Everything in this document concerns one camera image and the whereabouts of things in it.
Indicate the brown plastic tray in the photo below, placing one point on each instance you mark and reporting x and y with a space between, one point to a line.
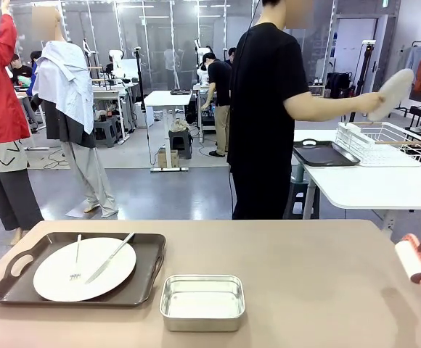
149 253
323 156

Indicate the white round plate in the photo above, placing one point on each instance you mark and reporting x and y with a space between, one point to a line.
61 288
395 90

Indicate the person's right forearm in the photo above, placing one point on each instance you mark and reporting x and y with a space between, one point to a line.
341 107

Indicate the person's right hand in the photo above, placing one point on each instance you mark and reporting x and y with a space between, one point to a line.
374 104

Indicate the white side table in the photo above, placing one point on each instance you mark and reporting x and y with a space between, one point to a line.
359 188

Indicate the black clothes rack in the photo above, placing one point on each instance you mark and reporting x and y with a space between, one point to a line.
413 108

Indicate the grey step stool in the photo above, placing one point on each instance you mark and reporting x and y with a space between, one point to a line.
299 192

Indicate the hanging grey shirt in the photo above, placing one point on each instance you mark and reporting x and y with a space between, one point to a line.
412 58

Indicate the black tripod stand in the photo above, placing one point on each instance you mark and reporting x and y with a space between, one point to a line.
366 69

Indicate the black bag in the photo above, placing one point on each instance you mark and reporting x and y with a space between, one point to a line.
337 85

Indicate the person in black t-shirt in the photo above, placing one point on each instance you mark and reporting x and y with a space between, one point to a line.
261 108

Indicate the rectangular metal tin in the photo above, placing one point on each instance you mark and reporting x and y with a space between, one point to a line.
203 324

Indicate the man in black cap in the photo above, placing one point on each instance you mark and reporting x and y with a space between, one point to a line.
219 94

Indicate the dark stool with bag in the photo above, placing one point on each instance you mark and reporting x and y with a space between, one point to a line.
181 139

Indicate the cardboard box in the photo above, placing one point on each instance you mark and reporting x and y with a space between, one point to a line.
167 158

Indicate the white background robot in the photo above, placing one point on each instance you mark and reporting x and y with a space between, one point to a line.
118 65
202 63

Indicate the white standing desk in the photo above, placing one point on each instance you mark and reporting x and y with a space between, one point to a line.
167 98

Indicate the silver table knife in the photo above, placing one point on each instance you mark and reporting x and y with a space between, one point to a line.
105 264

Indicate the grey plastic stool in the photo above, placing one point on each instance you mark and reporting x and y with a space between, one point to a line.
107 130

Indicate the white workshop desk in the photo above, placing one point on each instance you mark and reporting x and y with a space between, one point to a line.
105 92

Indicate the silver fork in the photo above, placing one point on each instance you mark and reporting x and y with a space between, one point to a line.
75 278

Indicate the mannequin in white shirt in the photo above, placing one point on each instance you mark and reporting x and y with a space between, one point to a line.
65 83

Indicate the person in blue jacket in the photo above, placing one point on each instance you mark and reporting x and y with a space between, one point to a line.
33 78

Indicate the seated person in black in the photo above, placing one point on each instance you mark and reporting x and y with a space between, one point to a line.
21 69

